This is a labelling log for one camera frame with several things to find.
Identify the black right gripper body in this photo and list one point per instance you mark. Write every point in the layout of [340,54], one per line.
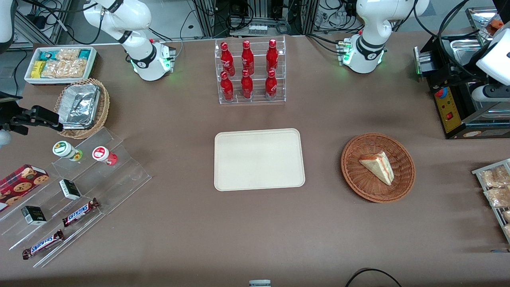
[16,119]

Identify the triangular sandwich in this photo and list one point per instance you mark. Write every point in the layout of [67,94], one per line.
[378,167]

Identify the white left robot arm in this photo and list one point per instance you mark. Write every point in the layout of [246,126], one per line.
[368,44]

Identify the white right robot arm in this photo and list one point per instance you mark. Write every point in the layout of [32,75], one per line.
[147,59]

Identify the aluminium foil tray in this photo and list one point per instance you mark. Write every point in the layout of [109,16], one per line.
[79,105]

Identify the light wicker basket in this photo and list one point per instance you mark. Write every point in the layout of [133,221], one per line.
[104,107]

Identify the steel tray with fried food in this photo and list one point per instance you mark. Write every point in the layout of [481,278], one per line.
[478,20]

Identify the brown round wicker basket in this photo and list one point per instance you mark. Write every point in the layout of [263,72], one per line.
[358,179]

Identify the beige plastic tray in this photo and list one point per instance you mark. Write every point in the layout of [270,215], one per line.
[259,159]

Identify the green lid cup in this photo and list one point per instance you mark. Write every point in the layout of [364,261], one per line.
[63,149]

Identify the yellow snack packet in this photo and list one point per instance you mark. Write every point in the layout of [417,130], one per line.
[38,69]

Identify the large clear cracker bag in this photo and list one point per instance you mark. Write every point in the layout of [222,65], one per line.
[65,68]

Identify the black machine with yellow panel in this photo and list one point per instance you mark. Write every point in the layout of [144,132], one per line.
[448,113]

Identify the steel pan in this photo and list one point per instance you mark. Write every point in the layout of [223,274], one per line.
[464,52]

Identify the teal snack packet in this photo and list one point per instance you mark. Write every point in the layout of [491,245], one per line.
[48,55]
[84,54]

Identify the small clear cracker bag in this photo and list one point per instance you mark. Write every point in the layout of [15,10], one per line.
[67,54]

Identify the red plaid cookie box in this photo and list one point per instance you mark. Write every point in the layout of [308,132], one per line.
[20,183]

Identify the red lid cup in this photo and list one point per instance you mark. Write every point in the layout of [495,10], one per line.
[101,154]

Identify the white snack bin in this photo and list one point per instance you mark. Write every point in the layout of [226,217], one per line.
[92,63]

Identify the small black box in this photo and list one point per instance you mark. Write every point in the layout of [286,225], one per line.
[34,215]
[70,189]

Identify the clear bag of fried snacks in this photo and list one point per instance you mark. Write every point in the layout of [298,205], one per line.
[498,197]
[494,177]

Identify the clear acrylic stepped display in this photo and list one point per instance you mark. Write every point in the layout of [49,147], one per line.
[119,179]

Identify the Snickers bar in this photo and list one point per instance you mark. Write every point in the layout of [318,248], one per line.
[43,244]
[79,212]

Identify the red cola bottle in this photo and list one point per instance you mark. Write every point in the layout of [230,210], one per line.
[227,88]
[247,59]
[247,87]
[226,59]
[271,86]
[272,56]

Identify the clear acrylic bottle rack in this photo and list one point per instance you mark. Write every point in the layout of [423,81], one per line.
[257,100]

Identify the white power strip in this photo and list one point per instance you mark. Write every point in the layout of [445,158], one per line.
[258,29]

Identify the small grey device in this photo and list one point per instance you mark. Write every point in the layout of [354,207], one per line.
[259,283]

